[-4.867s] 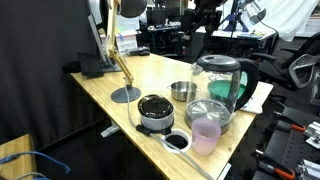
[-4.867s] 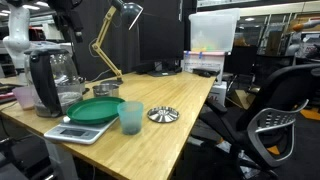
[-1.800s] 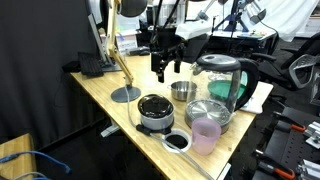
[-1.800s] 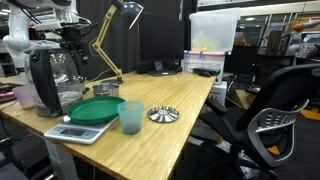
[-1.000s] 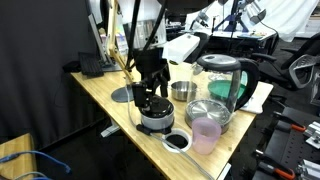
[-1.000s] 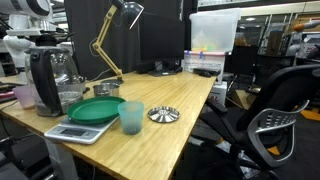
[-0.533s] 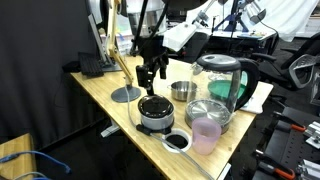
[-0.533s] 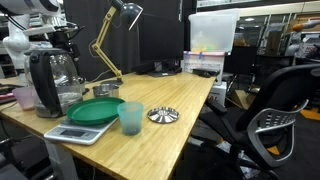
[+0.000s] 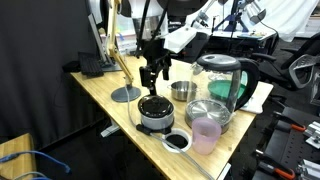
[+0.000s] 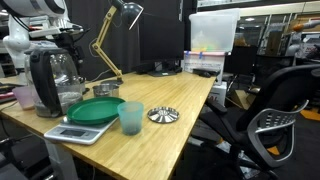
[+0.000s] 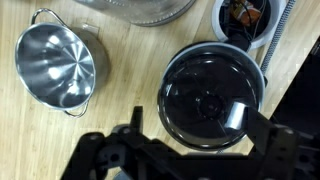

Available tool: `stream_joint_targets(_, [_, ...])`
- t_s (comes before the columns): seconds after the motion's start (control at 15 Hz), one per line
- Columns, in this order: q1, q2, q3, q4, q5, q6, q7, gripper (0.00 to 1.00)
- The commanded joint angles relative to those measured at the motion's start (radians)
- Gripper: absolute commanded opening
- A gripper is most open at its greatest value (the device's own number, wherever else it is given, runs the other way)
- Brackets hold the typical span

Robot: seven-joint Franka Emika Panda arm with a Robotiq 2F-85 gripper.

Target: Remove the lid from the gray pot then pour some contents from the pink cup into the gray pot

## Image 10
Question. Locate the wooden desk lamp black shade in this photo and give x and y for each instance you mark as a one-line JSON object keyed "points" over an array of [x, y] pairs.
{"points": [[106, 56]]}

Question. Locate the white carton with red print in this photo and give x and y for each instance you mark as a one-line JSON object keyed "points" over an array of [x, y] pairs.
{"points": [[218, 95]]}

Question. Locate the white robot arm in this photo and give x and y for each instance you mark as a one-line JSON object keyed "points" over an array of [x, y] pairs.
{"points": [[16, 43]]}

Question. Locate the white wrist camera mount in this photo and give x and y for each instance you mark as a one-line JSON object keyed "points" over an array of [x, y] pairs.
{"points": [[45, 32]]}

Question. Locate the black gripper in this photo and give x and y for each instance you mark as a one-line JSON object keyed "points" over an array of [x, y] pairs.
{"points": [[65, 40]]}

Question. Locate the white kitchen scale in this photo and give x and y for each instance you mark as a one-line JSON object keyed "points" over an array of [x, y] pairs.
{"points": [[73, 133]]}

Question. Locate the small stainless steel pot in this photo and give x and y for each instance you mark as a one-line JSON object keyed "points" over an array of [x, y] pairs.
{"points": [[106, 90]]}

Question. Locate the black office chair gray back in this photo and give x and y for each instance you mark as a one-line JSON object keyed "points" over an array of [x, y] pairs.
{"points": [[283, 93]]}

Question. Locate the ribbed stainless steel dish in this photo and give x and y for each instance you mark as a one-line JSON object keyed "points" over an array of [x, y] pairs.
{"points": [[163, 115]]}

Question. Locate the pink plastic cup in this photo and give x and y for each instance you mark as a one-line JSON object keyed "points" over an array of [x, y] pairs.
{"points": [[23, 98]]}

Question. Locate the black computer monitor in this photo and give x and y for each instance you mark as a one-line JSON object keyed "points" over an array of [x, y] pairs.
{"points": [[161, 36]]}

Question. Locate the teal plastic cup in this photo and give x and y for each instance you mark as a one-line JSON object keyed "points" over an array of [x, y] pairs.
{"points": [[130, 118]]}

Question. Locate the green plastic plate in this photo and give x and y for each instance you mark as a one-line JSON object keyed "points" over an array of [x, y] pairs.
{"points": [[95, 110]]}

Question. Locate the clear plastic storage bin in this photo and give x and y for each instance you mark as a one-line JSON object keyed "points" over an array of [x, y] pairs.
{"points": [[213, 31]]}

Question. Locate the white box with blue tape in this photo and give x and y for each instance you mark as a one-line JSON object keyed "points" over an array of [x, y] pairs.
{"points": [[203, 63]]}

